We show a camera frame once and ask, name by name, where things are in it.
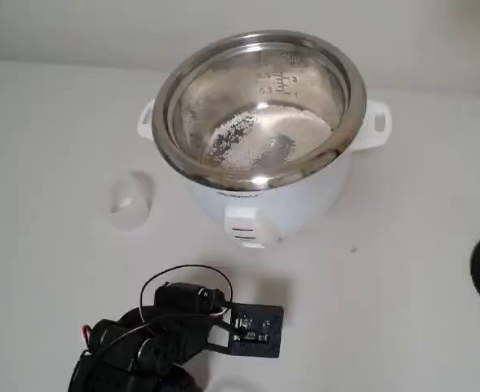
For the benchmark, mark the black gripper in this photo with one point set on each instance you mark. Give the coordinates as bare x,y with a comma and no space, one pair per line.
181,300

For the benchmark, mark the translucent white plastic cup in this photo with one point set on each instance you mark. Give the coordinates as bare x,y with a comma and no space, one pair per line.
132,216

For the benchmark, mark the white rice grains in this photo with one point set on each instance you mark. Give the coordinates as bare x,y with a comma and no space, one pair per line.
260,134

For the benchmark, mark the white rice cooker housing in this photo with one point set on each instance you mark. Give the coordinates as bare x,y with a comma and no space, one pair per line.
305,196

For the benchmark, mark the stainless steel inner pot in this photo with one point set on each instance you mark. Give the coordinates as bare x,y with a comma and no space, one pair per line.
223,81

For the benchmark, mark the black camera board mount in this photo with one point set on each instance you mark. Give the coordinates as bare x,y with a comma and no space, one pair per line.
273,343

